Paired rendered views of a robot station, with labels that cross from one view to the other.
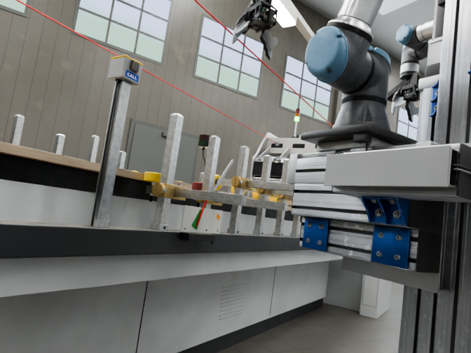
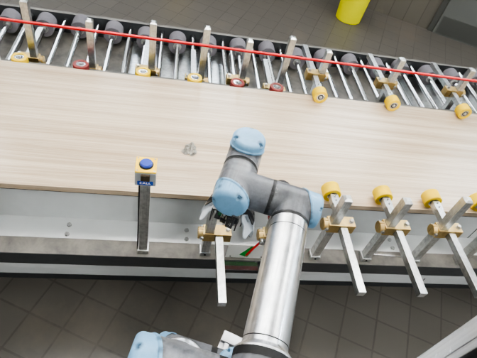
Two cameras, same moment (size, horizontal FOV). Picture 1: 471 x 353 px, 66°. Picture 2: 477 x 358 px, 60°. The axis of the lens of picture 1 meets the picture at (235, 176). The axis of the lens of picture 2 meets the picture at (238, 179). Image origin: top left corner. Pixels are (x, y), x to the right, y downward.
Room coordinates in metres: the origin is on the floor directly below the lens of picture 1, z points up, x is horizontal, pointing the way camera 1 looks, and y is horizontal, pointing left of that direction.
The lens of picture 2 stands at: (0.61, -0.46, 2.25)
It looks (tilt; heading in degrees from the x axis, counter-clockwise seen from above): 47 degrees down; 41
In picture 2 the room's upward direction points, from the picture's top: 16 degrees clockwise
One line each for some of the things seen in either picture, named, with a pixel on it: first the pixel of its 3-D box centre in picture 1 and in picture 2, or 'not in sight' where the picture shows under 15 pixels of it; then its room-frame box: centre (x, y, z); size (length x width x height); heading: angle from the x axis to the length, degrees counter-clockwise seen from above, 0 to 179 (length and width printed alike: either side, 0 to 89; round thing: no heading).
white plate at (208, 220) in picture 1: (203, 220); (256, 251); (1.48, 0.10, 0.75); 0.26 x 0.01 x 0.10; 147
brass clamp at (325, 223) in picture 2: (242, 183); (337, 224); (1.75, -0.04, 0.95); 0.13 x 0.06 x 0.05; 147
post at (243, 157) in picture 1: (238, 195); (326, 232); (1.73, -0.03, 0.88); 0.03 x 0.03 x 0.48; 57
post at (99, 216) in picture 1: (110, 153); (143, 217); (1.09, 0.39, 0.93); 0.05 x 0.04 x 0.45; 147
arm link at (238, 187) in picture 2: not in sight; (242, 188); (1.05, -0.08, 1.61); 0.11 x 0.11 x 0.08; 40
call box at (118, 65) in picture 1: (125, 72); (145, 172); (1.09, 0.39, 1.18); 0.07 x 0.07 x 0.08; 57
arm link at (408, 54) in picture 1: (411, 54); not in sight; (1.56, -0.72, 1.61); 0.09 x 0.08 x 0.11; 25
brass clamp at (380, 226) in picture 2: (265, 190); (392, 227); (1.96, -0.17, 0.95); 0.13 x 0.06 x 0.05; 147
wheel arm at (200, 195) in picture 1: (191, 195); (219, 253); (1.30, 0.15, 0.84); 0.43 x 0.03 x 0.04; 57
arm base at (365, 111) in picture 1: (362, 120); not in sight; (0.95, -0.32, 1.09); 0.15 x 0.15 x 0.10
